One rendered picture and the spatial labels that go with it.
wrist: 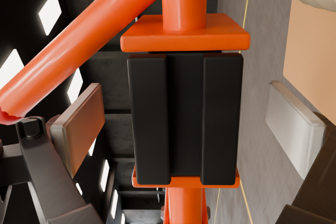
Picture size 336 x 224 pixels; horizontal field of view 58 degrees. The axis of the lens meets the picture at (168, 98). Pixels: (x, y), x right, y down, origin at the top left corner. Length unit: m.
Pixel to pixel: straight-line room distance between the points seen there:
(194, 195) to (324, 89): 0.17
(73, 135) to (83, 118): 0.02
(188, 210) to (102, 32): 0.12
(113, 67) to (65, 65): 10.88
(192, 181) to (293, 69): 0.25
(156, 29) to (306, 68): 0.22
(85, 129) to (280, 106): 0.11
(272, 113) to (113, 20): 0.11
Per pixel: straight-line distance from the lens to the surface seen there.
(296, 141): 0.17
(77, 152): 0.17
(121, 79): 11.37
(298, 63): 0.37
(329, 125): 0.17
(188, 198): 0.19
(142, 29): 0.15
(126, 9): 0.17
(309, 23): 0.35
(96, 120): 0.20
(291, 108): 0.17
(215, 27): 0.16
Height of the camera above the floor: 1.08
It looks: 3 degrees up
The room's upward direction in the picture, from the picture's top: 91 degrees counter-clockwise
